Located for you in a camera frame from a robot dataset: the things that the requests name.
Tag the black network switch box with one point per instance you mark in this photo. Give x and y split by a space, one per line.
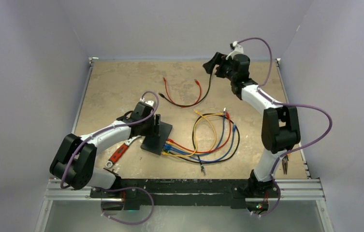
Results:
154 144

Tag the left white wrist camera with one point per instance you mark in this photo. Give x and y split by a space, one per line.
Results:
151 103

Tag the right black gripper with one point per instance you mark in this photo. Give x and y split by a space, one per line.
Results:
210 65

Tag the yellow handled pliers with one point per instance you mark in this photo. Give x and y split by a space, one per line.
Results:
285 163

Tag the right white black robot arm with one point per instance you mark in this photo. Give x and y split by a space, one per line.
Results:
280 125

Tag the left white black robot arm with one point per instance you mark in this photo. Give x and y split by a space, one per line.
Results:
74 162

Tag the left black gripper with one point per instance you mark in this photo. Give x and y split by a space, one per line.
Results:
154 130

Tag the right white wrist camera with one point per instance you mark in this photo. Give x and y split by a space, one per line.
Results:
236 49

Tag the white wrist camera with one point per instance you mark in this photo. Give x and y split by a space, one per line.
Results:
151 103
236 49

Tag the red handled adjustable wrench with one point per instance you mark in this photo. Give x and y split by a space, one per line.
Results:
114 158

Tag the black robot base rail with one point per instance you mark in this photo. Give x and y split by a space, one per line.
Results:
234 193

